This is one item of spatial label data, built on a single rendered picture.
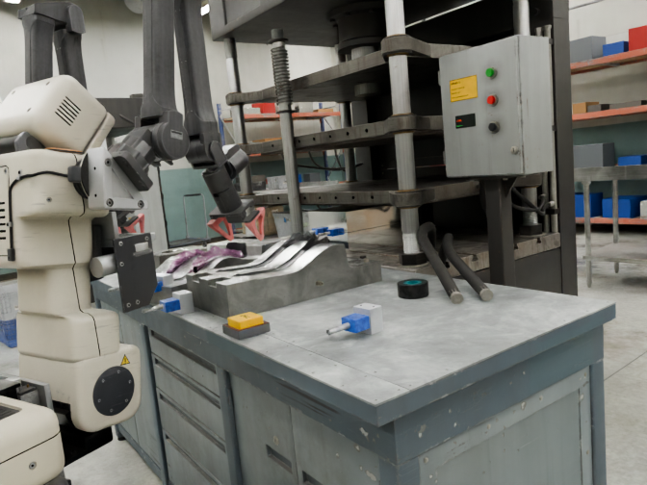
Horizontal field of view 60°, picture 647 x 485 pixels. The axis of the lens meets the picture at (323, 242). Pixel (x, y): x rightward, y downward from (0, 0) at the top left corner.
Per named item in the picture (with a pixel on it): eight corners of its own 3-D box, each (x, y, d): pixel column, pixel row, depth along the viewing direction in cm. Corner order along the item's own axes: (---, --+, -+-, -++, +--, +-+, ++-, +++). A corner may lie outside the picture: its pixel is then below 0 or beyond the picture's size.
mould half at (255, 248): (173, 306, 159) (168, 268, 157) (120, 299, 175) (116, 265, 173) (288, 269, 198) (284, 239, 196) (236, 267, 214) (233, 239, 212)
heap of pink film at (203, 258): (194, 276, 169) (192, 251, 168) (159, 273, 180) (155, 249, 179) (254, 260, 190) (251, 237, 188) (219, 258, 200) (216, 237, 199)
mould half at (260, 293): (230, 320, 137) (223, 267, 136) (189, 304, 159) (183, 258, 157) (382, 280, 166) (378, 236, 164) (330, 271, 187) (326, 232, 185)
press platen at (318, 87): (406, 91, 175) (401, 29, 173) (225, 133, 281) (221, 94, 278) (556, 90, 222) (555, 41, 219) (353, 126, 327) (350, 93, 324)
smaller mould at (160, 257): (161, 273, 215) (158, 256, 214) (148, 269, 227) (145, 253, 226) (209, 265, 226) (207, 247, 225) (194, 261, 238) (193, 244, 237)
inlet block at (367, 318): (337, 347, 110) (335, 320, 109) (321, 343, 113) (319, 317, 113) (383, 330, 118) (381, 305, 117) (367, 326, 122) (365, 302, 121)
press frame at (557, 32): (562, 413, 240) (546, -28, 215) (367, 348, 347) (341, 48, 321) (582, 401, 249) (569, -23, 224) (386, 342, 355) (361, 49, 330)
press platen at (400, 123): (412, 172, 179) (408, 111, 176) (231, 183, 284) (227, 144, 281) (559, 154, 226) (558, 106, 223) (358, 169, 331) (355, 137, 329)
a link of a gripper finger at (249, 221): (253, 232, 143) (239, 200, 138) (275, 231, 139) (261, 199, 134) (239, 247, 138) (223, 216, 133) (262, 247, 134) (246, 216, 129)
